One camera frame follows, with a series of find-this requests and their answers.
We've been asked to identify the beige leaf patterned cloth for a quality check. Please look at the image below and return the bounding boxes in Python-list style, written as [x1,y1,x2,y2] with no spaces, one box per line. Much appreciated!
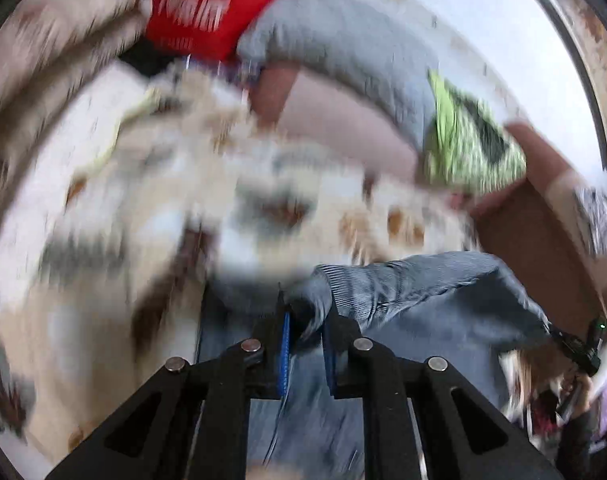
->
[0,0,184,183]

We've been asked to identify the green patterned cloth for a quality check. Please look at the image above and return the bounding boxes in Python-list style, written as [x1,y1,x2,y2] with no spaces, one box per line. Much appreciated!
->
[423,70,527,196]

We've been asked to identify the grey quilted pillow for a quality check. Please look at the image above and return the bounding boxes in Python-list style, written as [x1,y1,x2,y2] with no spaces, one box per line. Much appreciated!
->
[236,0,440,157]

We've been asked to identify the leaf print blanket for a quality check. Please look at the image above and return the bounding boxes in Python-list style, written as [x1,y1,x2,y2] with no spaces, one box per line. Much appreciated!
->
[0,65,484,463]

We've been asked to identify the framed wall picture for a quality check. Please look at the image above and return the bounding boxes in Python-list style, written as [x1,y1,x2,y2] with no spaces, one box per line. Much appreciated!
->
[508,0,607,171]

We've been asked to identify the grey patterned cloth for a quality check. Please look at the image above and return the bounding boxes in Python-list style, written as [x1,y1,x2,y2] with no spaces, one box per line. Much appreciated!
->
[573,185,607,257]

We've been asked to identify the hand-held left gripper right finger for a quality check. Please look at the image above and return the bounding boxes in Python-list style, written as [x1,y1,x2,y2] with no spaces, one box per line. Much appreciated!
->
[322,316,565,480]

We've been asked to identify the blue denim pants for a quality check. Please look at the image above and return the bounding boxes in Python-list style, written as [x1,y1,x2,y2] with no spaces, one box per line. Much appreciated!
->
[198,252,554,480]

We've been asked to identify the red shopping bag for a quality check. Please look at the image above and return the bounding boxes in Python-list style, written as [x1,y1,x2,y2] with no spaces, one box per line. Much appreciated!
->
[146,0,292,64]

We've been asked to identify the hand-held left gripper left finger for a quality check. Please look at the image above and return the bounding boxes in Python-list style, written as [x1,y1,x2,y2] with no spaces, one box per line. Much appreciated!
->
[46,304,291,480]

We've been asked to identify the brown and pink sofa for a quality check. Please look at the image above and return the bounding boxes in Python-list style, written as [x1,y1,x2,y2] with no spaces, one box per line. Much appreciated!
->
[248,65,607,342]

